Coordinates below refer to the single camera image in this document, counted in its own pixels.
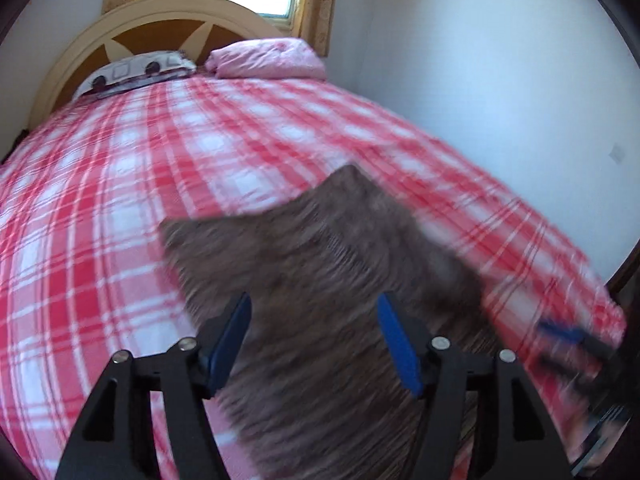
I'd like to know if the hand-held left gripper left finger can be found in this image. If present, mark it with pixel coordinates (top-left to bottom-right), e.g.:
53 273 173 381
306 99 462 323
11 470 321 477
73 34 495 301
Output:
55 292 253 480

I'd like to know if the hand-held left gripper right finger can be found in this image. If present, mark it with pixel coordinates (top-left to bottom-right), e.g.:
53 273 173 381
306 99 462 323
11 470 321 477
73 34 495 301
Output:
376 292 572 480

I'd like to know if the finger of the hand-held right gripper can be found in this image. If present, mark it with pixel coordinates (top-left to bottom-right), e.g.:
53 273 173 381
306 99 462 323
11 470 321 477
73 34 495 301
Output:
537 321 620 361

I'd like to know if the brown knit sweater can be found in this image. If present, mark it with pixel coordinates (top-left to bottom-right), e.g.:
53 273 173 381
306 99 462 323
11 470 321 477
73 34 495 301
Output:
160 162 506 480

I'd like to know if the red plaid bed sheet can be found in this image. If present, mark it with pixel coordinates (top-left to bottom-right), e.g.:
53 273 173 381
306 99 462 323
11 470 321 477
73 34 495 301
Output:
0 74 628 480

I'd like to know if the grey patterned pillow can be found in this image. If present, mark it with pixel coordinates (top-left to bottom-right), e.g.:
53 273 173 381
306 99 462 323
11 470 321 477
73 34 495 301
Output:
72 50 197 101

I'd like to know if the pink pillow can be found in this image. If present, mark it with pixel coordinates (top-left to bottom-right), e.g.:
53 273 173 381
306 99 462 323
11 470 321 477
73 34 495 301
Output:
206 38 328 81

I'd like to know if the cream wooden headboard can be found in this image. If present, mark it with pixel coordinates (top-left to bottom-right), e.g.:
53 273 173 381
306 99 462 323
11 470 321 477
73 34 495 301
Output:
27 0 301 128

